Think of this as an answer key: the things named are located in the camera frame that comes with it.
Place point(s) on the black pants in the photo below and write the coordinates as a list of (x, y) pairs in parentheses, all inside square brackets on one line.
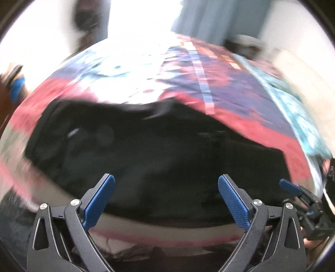
[(157, 162)]

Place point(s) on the blue striped bed sheet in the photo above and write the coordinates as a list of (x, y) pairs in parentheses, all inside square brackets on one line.
[(316, 177)]

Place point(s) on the wide blue curtain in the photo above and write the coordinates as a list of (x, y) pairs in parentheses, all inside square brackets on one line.
[(217, 18)]

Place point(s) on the person's right hand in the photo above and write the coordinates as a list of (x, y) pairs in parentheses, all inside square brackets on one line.
[(312, 243)]

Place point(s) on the chair with grey blanket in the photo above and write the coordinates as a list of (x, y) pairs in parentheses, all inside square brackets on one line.
[(246, 43)]

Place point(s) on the dark coat on rack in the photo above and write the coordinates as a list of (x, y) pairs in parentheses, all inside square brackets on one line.
[(87, 21)]

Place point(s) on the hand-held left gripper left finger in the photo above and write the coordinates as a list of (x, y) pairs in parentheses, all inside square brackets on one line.
[(97, 201)]

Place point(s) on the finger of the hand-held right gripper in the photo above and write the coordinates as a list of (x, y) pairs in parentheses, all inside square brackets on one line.
[(289, 187)]

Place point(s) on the large teal floral pillow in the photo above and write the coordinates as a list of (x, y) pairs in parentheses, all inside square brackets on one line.
[(301, 112)]

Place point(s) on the cream padded headboard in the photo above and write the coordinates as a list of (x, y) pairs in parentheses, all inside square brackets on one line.
[(308, 78)]

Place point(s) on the colourful patchwork blanket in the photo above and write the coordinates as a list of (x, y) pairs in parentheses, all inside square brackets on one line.
[(235, 104)]

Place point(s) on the brown wooden dresser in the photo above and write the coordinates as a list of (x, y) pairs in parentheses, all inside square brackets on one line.
[(6, 94)]

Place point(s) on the bright blue cloth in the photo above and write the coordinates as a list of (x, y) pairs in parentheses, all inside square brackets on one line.
[(17, 87)]

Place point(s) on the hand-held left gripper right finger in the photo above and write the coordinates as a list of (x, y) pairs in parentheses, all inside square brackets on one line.
[(235, 201)]

